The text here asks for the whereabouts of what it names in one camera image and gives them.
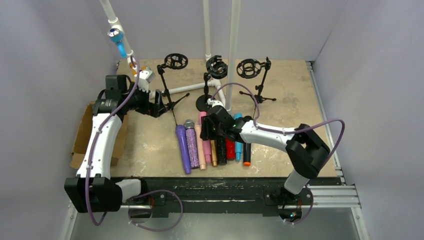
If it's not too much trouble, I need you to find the blue toy microphone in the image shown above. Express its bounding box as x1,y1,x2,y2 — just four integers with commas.
107,27,127,58

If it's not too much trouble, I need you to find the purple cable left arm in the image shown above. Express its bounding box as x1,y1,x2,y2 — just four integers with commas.
84,56,184,233

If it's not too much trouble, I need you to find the light blue microphone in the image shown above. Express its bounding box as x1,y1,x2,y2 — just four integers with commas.
234,112,243,162

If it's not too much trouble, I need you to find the brown cardboard box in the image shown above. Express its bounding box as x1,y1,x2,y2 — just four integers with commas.
69,101,129,169

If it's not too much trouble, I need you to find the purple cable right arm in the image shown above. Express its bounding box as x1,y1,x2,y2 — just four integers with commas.
210,82,346,226

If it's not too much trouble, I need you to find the black table edge rail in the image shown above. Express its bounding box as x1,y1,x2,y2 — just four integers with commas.
109,176,342,219

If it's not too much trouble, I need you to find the aluminium frame rail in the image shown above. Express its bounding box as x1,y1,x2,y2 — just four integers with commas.
60,179,369,240

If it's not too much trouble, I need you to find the glitter purple microphone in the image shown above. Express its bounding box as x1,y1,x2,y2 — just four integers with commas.
183,119,200,169

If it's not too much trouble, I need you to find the hot pink microphone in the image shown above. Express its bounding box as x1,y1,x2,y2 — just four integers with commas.
198,111,212,164

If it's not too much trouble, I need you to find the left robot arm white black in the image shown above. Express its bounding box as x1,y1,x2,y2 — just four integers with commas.
64,70,167,213

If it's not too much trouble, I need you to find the black glitter microphone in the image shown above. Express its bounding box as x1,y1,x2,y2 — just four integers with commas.
216,136,227,166

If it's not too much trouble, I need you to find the black round-base mic stand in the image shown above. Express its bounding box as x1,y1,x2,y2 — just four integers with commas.
195,54,229,113

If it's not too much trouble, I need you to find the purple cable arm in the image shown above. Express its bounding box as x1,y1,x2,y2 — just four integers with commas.
84,56,184,233
210,82,346,226

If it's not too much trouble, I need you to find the red glitter microphone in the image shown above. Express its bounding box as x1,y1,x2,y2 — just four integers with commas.
225,139,236,161

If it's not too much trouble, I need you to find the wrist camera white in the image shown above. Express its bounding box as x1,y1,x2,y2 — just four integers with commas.
206,98,225,108
134,69,155,93

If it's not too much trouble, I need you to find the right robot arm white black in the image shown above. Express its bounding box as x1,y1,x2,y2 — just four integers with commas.
200,105,331,195

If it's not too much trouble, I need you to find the white PVC pipe frame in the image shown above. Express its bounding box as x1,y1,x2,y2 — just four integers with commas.
99,0,241,113

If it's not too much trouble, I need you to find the black microphone orange end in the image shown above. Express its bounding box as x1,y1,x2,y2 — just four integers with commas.
242,143,252,167

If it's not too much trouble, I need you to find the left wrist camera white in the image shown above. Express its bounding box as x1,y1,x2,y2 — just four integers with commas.
134,69,155,93

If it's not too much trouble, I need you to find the gold microphone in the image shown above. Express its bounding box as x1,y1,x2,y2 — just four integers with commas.
210,140,218,167

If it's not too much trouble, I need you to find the orange toy microphone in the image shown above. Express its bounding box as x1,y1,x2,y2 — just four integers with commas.
129,63,151,76

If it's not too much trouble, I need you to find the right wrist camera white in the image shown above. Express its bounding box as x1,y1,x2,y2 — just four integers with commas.
206,98,225,108

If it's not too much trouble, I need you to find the black tripod mic stand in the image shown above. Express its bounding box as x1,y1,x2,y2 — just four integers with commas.
236,56,277,104
157,53,190,125

